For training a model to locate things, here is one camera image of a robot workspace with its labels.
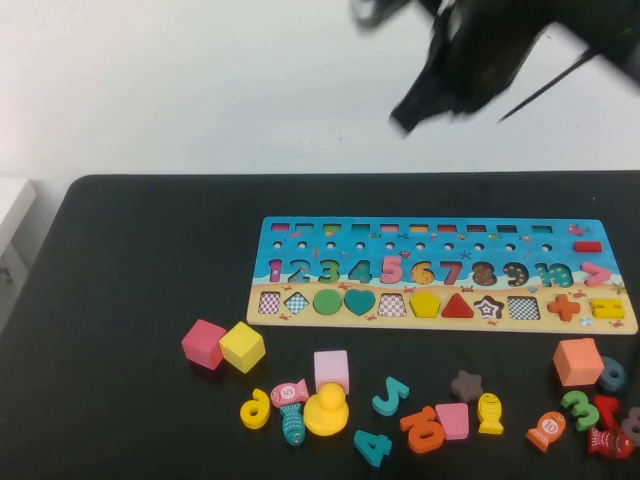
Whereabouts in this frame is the pink fish piece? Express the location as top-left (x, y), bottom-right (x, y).
top-left (270, 378), bottom-right (310, 409)

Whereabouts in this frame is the red triangle piece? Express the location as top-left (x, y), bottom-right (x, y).
top-left (440, 292), bottom-right (475, 320)

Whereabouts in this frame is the black zip tie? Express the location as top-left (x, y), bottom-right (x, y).
top-left (497, 47), bottom-right (596, 124)

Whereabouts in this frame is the brown number eight piece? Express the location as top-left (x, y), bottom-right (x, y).
top-left (620, 406), bottom-right (640, 447)

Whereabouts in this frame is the pink greater-than sign piece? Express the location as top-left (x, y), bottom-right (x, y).
top-left (583, 263), bottom-right (614, 288)

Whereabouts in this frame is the orange number six piece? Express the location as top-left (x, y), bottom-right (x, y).
top-left (399, 405), bottom-right (447, 455)

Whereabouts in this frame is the green circle piece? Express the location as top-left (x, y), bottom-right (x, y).
top-left (312, 288), bottom-right (344, 317)

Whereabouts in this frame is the teal number four piece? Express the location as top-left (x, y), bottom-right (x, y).
top-left (353, 428), bottom-right (394, 469)

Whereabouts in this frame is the yellow cube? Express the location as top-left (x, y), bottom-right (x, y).
top-left (218, 320), bottom-right (267, 375)

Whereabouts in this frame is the colourful wooden puzzle board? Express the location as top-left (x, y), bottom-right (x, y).
top-left (246, 215), bottom-right (640, 335)

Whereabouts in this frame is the teal fish piece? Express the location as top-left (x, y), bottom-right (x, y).
top-left (279, 402), bottom-right (305, 447)

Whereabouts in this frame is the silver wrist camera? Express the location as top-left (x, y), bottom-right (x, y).
top-left (349, 0), bottom-right (416, 29)

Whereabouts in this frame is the pink number five piece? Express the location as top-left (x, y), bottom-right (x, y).
top-left (379, 256), bottom-right (404, 285)

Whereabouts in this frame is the orange fish piece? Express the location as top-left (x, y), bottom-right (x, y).
top-left (525, 411), bottom-right (568, 454)

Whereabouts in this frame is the salmon orange cube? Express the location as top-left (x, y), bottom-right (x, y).
top-left (552, 337), bottom-right (606, 388)

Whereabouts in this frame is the yellow number six piece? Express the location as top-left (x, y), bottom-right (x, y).
top-left (239, 388), bottom-right (272, 431)

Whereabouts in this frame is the yellow pentagon piece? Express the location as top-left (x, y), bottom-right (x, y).
top-left (409, 290), bottom-right (443, 319)

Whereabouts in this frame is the light pink cube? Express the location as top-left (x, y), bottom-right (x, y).
top-left (313, 350), bottom-right (350, 396)

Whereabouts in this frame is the teal number five piece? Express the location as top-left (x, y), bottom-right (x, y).
top-left (371, 376), bottom-right (411, 417)

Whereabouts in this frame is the pink trapezoid piece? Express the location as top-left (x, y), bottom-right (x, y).
top-left (434, 402), bottom-right (471, 442)

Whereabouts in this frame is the green number three piece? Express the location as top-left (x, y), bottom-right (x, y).
top-left (560, 390), bottom-right (601, 433)

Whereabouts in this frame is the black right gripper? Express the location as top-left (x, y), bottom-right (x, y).
top-left (389, 0), bottom-right (556, 134)

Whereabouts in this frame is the pink red cube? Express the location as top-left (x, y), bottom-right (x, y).
top-left (180, 318), bottom-right (229, 372)

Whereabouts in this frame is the orange plus sign piece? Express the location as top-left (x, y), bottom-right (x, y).
top-left (547, 293), bottom-right (582, 322)

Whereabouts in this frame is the yellow fish piece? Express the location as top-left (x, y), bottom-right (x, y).
top-left (476, 392), bottom-right (505, 436)

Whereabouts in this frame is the red fish piece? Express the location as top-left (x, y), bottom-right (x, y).
top-left (586, 425), bottom-right (635, 460)

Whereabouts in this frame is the yellow duck toy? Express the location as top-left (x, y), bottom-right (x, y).
top-left (303, 382), bottom-right (350, 437)

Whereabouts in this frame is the teal heart piece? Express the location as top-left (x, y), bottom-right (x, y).
top-left (343, 288), bottom-right (377, 317)

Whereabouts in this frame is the brown star piece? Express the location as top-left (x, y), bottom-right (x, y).
top-left (450, 369), bottom-right (486, 405)

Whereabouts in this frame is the red number seven piece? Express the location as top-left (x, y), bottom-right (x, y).
top-left (593, 395), bottom-right (624, 434)

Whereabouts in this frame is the yellow equals sign piece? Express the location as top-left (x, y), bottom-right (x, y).
top-left (588, 298), bottom-right (625, 320)

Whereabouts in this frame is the grey blue number zero piece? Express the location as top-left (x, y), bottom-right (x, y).
top-left (597, 355), bottom-right (630, 395)

